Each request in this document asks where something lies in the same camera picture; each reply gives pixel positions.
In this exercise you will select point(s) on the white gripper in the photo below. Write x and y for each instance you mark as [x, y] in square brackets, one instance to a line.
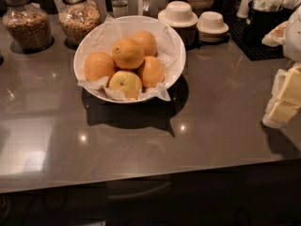
[293, 38]

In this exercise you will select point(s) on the right front orange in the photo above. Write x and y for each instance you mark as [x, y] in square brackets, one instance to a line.
[151, 72]

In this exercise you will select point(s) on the back right orange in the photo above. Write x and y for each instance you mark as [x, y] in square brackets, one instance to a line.
[147, 41]

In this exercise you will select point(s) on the white bowl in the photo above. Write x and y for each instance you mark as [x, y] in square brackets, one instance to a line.
[175, 63]

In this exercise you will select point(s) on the top centre orange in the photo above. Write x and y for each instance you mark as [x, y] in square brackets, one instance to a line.
[128, 54]

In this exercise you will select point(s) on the front yellowish orange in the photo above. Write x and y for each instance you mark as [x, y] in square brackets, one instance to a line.
[127, 82]

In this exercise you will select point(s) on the left orange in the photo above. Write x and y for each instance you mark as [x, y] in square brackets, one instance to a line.
[99, 65]

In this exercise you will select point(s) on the black container with packets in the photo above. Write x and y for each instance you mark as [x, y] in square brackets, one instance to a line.
[265, 15]

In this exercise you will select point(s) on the white cylinder container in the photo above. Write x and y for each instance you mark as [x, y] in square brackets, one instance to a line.
[243, 9]

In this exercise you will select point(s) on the small upturned white cup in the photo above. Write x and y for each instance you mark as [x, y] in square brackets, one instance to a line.
[212, 22]

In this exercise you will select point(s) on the white paper liner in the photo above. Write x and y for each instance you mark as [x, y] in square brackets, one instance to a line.
[100, 36]

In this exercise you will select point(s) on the large upturned white cup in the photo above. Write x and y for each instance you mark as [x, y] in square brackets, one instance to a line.
[178, 14]

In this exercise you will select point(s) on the small glass bottle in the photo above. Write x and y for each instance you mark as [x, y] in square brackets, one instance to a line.
[120, 8]

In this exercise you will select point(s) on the right glass cereal jar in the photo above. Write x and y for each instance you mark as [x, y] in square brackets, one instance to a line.
[78, 18]

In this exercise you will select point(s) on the glass cereal jar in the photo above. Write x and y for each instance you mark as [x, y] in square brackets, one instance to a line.
[78, 18]
[27, 25]

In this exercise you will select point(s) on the left glass cereal jar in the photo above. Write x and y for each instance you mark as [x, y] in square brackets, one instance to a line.
[27, 25]

